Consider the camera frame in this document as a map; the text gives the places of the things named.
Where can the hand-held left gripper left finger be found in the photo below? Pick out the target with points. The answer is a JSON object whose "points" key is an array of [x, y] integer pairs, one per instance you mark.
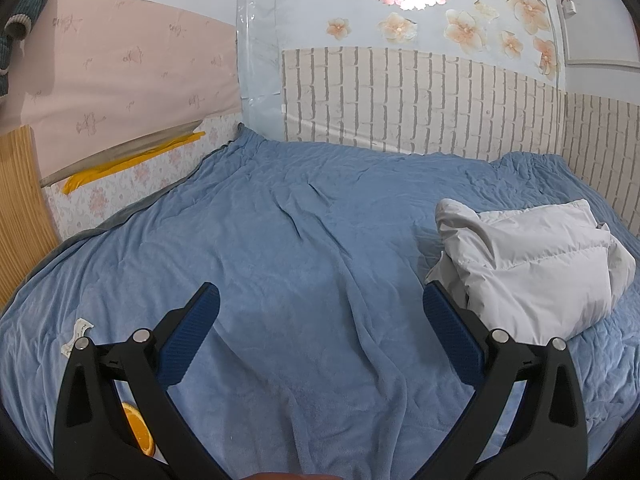
{"points": [[192, 332]]}

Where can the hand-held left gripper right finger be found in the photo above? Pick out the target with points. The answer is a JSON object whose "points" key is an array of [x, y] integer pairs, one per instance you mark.
{"points": [[450, 332]]}

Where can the white puffer jacket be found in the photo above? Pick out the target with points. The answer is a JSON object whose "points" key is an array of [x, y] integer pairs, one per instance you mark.
{"points": [[540, 270]]}

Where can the orange round object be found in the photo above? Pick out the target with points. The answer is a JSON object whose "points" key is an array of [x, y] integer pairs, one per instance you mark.
{"points": [[137, 427]]}

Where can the white blanket tag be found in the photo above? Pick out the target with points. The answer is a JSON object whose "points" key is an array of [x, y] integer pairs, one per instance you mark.
{"points": [[77, 335]]}

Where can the blue blanket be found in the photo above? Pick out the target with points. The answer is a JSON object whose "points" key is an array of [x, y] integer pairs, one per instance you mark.
{"points": [[300, 260]]}

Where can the floral mattress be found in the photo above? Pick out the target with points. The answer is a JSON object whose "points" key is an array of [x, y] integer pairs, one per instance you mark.
{"points": [[150, 180]]}

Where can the yellow strip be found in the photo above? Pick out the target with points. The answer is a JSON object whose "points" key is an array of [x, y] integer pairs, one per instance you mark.
{"points": [[100, 172]]}

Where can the wooden bed board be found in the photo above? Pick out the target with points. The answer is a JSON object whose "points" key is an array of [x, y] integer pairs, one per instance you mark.
{"points": [[20, 200]]}

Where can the pink padded headboard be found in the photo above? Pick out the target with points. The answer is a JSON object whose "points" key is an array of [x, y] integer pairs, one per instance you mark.
{"points": [[140, 80]]}

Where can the clear plastic sheet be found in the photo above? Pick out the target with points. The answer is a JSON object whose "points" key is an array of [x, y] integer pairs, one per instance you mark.
{"points": [[257, 70]]}

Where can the rolled teal mat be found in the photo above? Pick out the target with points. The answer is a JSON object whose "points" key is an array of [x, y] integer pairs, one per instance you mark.
{"points": [[20, 10]]}

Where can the group of flower wall stickers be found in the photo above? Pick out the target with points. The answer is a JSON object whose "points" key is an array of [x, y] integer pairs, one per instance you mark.
{"points": [[465, 30]]}

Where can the white wall box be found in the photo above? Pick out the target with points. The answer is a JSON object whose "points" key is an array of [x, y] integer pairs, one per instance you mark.
{"points": [[568, 6]]}

